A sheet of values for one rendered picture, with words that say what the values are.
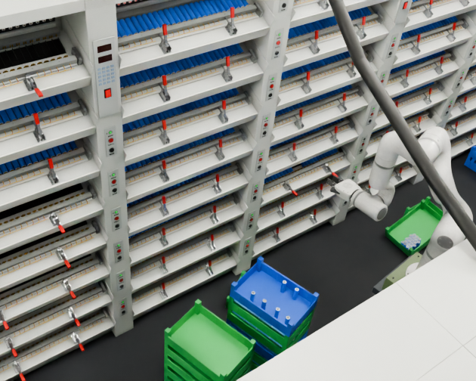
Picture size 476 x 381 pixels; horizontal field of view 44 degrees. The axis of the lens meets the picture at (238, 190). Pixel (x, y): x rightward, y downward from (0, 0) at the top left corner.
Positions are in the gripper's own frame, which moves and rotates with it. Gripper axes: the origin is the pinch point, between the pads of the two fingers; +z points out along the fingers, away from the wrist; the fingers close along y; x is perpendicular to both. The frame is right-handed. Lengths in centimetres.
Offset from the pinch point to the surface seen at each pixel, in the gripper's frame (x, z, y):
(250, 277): 13, -18, 64
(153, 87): -72, 9, 87
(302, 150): -12.9, 15.0, 7.6
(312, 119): -31.3, 11.1, 6.5
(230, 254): 41, 23, 45
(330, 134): -13.7, 16.3, -11.9
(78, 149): -56, 12, 116
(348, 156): 5.1, 16.0, -27.0
